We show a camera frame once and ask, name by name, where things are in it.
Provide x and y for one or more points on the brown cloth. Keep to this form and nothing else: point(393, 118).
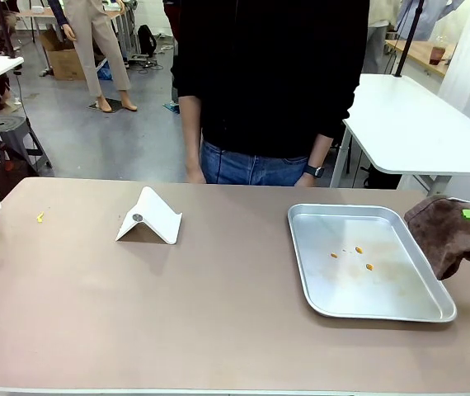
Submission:
point(441, 231)

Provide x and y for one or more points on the person's left forearm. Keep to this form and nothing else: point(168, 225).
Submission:
point(319, 150)

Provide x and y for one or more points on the person's right forearm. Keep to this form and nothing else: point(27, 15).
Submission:
point(190, 132)

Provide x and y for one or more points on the person's left hand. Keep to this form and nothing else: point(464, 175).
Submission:
point(304, 181)

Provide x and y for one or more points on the person's right hand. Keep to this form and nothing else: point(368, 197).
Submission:
point(195, 173)

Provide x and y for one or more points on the black bag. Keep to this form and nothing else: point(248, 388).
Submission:
point(381, 178)

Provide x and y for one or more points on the silver metal tray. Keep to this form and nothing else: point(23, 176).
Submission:
point(363, 288)

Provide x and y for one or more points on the brown cup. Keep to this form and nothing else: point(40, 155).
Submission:
point(437, 55)

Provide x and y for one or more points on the black wristwatch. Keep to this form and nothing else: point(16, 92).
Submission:
point(313, 171)

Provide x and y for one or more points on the wooden table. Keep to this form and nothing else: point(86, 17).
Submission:
point(420, 55)

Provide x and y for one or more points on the black pole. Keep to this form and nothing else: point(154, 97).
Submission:
point(406, 41)

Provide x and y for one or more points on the light blue shirt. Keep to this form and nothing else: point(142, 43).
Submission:
point(429, 16)

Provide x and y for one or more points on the blue denim jeans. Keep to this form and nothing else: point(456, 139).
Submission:
point(255, 169)

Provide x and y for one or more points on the black sweater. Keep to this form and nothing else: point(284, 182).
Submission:
point(268, 74)

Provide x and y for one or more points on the white folded stand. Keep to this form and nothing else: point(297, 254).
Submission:
point(156, 222)

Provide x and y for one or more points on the black backpack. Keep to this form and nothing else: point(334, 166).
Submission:
point(147, 41)

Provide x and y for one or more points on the blue bag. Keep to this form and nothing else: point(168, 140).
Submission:
point(105, 73)

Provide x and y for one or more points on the mannequin in beige trousers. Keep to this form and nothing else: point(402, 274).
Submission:
point(95, 41)

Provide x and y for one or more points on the yellow scrap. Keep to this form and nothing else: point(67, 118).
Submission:
point(40, 217)

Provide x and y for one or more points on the cardboard box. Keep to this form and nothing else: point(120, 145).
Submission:
point(64, 62)

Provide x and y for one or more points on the grey stool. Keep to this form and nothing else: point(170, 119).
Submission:
point(8, 123)

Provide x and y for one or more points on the dark mannequin base plate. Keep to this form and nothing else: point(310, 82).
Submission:
point(113, 103)

